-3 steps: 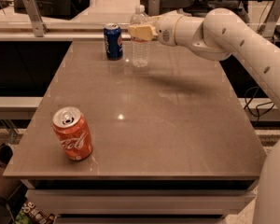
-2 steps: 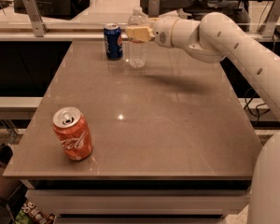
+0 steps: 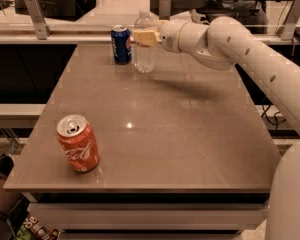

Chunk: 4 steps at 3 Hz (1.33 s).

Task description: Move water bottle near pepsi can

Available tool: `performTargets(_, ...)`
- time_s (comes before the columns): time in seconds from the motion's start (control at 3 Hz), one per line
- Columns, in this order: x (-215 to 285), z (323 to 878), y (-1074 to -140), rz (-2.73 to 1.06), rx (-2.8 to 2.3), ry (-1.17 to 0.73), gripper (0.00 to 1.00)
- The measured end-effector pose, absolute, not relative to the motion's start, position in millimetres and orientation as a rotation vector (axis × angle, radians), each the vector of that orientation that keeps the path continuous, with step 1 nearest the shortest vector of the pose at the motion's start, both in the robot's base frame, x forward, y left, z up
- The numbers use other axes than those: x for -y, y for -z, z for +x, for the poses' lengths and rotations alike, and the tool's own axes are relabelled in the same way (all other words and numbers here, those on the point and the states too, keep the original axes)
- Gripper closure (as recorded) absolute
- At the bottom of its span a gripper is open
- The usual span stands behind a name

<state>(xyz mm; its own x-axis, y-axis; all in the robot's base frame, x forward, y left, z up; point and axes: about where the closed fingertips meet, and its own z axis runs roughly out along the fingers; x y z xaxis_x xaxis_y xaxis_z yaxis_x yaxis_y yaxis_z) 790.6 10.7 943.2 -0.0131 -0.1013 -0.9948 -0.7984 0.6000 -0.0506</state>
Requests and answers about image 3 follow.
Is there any black box on counter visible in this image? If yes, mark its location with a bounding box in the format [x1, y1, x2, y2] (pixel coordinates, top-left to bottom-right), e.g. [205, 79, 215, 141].
[13, 0, 98, 22]

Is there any metal rail bracket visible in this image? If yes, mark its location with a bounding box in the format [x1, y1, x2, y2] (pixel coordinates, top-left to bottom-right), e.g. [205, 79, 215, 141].
[278, 0, 300, 41]
[159, 0, 171, 20]
[24, 0, 51, 40]

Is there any blue pepsi can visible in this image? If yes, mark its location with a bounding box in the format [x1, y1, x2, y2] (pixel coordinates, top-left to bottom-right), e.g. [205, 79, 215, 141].
[111, 25, 132, 65]

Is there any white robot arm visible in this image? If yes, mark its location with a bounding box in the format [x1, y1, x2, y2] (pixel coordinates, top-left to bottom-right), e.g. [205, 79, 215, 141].
[132, 17, 300, 240]

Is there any black cable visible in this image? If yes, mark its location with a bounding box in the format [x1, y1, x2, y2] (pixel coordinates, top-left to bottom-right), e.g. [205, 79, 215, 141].
[260, 97, 286, 128]

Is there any middle metal rail bracket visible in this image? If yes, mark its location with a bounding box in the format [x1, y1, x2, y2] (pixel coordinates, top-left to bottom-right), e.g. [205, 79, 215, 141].
[159, 0, 171, 20]

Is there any dark bin on floor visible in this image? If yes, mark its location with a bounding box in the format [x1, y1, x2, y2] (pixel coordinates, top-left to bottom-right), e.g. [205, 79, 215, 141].
[0, 154, 23, 214]

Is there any clear plastic water bottle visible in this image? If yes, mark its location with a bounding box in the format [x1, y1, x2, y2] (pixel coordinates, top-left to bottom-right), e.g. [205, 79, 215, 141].
[134, 9, 155, 73]

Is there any green snack bag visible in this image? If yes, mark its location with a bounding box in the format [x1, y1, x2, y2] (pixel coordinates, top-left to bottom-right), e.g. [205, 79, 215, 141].
[14, 215, 59, 240]

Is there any left metal rail bracket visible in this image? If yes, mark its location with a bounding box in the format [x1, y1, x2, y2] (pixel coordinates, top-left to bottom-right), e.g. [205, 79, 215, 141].
[24, 0, 51, 40]

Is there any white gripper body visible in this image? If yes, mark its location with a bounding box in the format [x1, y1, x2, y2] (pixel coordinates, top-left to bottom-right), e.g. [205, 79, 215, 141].
[159, 20, 187, 53]

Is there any red coca-cola can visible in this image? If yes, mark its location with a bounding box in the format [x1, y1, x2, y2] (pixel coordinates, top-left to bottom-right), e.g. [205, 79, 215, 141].
[56, 114, 99, 172]

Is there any right metal rail bracket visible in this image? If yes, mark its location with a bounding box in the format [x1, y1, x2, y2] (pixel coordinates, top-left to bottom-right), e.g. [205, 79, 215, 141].
[278, 0, 300, 41]

